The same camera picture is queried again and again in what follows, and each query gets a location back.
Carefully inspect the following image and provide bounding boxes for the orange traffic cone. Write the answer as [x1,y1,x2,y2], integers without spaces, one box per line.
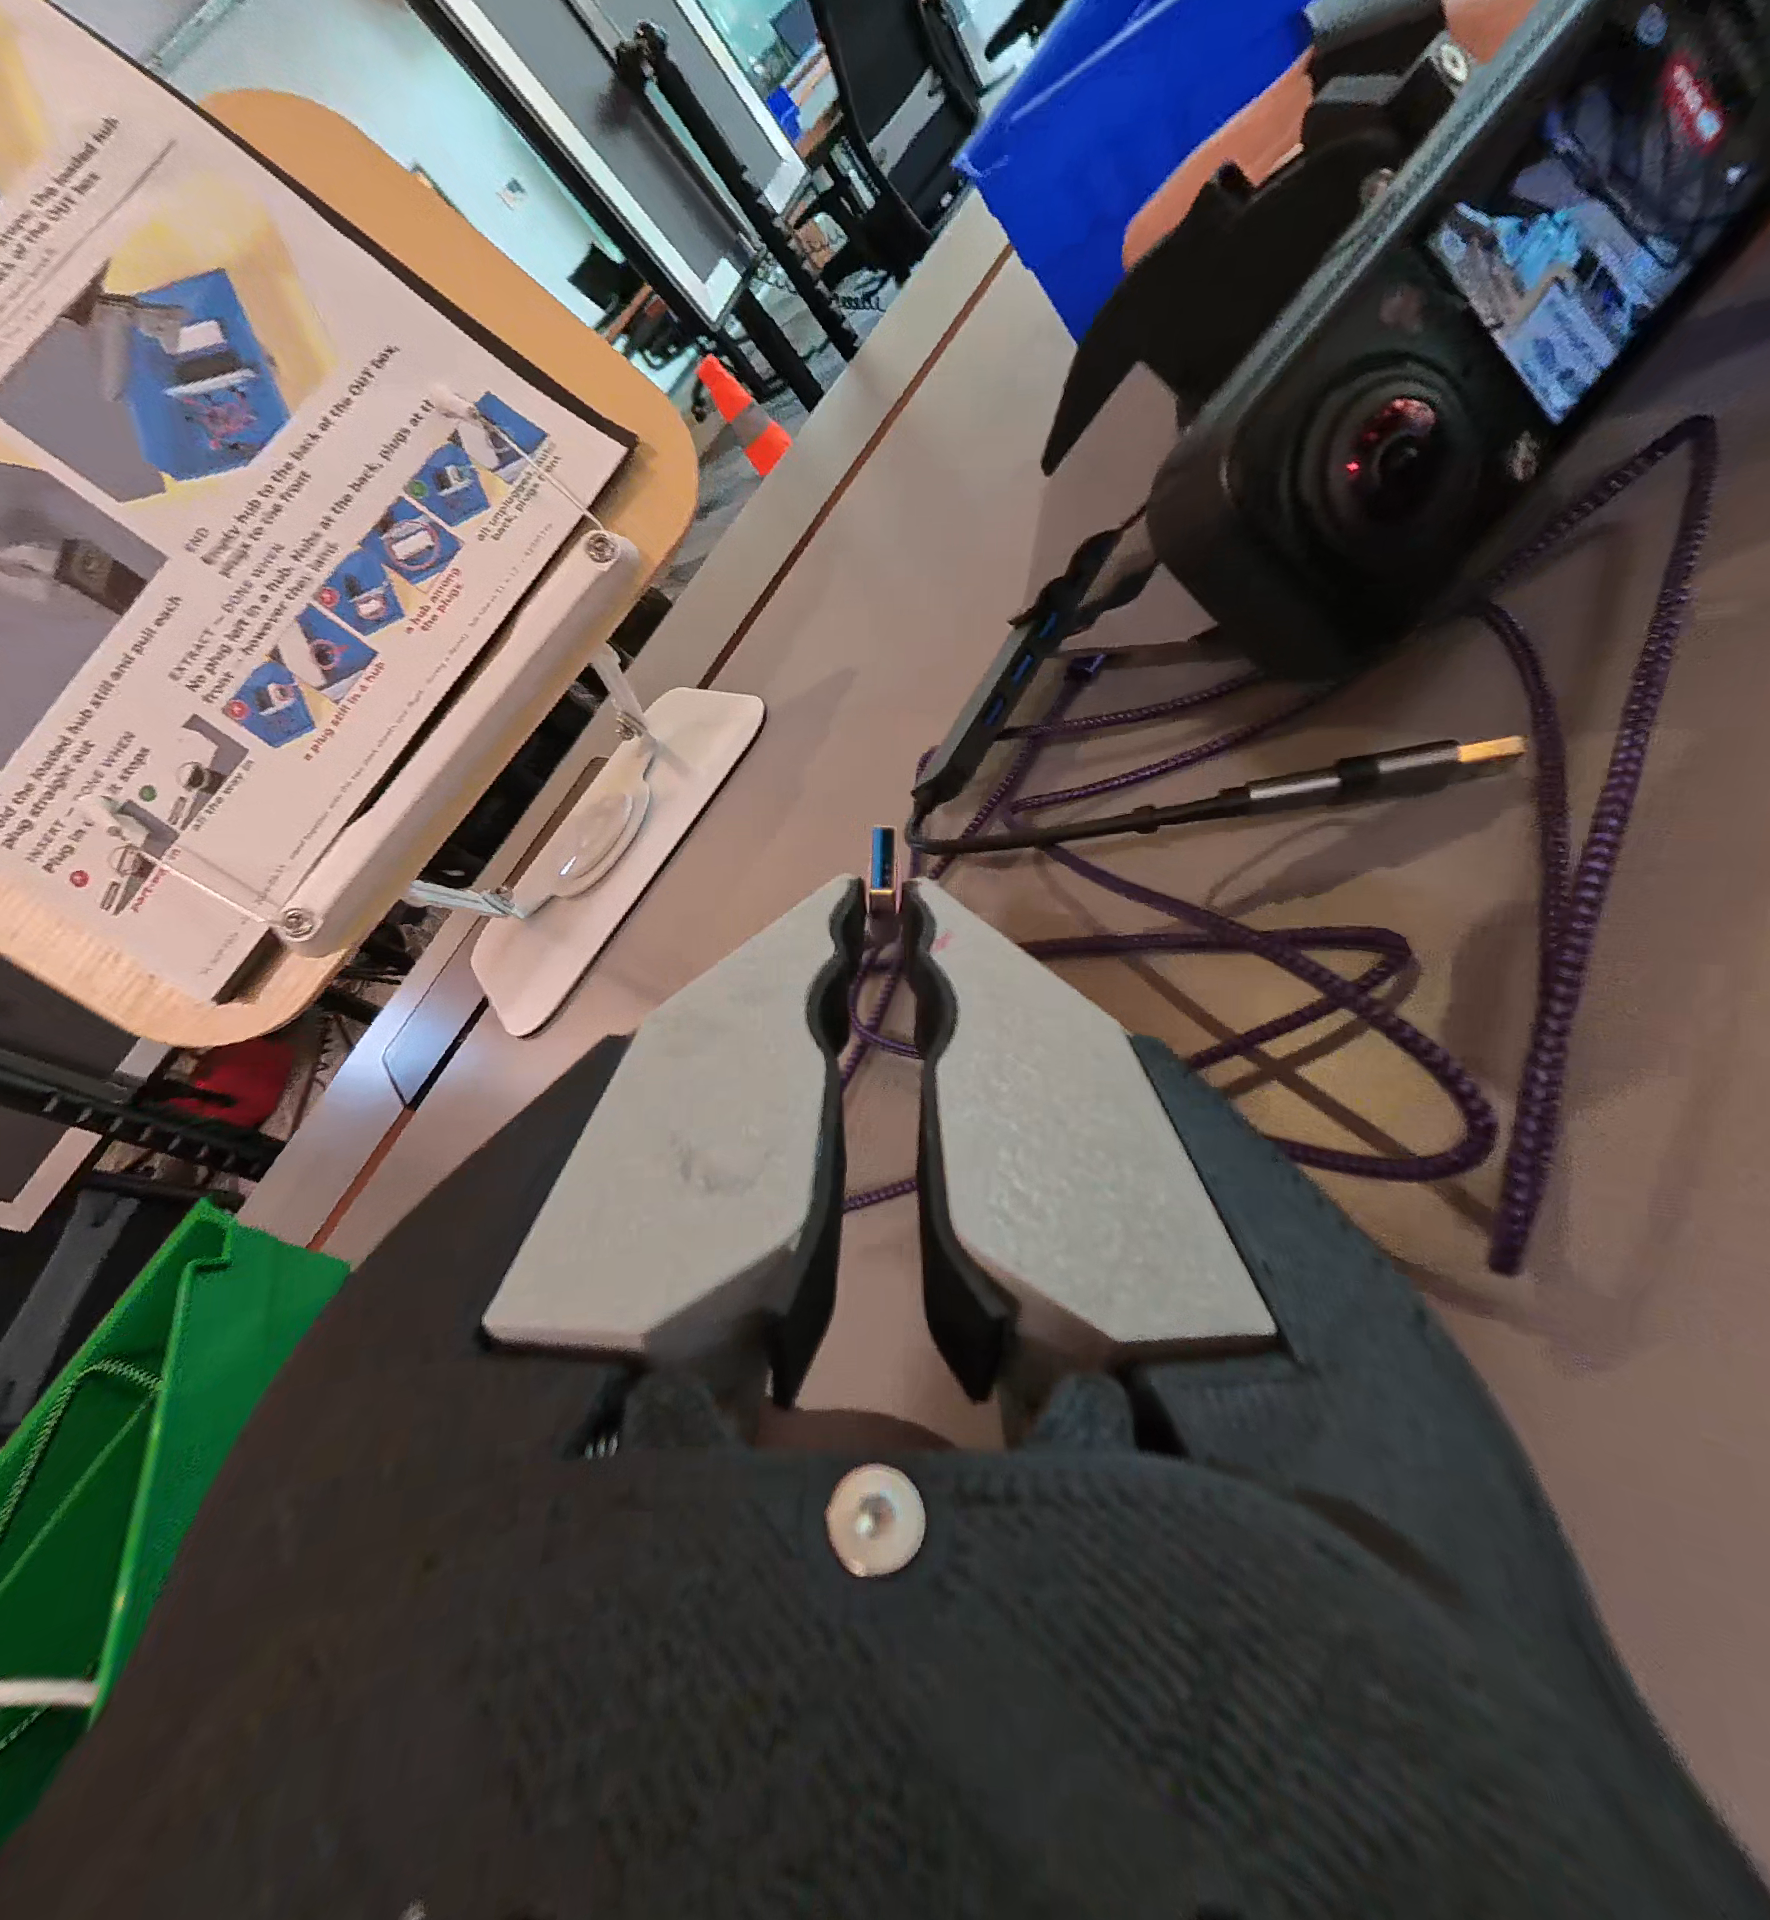
[694,356,798,479]

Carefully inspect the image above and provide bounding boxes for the purple braided usb cable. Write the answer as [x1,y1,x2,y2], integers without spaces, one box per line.
[826,416,1721,1276]

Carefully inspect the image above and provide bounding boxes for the grey usb hub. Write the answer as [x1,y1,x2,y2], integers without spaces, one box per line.
[907,525,1529,857]

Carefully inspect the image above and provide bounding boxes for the black office chair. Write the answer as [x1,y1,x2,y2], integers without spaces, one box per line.
[808,0,980,287]

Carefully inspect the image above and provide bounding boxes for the black framed whiteboard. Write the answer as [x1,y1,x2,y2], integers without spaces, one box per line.
[422,0,858,409]

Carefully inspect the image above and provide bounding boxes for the green plastic bin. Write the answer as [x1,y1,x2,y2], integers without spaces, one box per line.
[0,1195,353,1920]

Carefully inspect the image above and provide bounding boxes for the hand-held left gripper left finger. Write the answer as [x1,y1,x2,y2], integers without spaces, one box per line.
[480,881,867,1407]

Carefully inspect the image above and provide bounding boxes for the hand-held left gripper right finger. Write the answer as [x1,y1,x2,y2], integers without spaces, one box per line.
[898,881,1280,1414]

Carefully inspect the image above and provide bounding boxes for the person's right hand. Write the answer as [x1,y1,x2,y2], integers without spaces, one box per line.
[1124,62,1323,276]

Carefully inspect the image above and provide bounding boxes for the blue plastic bin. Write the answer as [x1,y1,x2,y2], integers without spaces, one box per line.
[957,0,1315,347]

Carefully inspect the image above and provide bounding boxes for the printed instruction sheet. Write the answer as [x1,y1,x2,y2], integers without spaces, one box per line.
[0,0,635,937]

